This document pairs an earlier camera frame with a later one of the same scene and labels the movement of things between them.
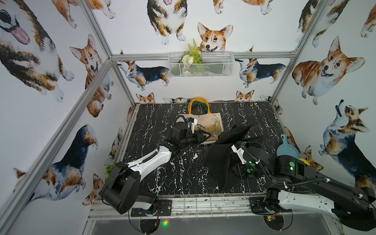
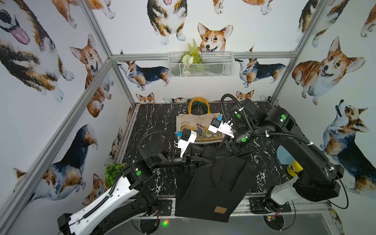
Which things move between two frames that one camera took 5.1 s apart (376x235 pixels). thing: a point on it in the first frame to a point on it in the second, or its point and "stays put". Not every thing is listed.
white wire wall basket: x=214 y=64 stays put
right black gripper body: x=245 y=171 to x=234 y=146
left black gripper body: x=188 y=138 to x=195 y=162
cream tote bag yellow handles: x=212 y=123 stays put
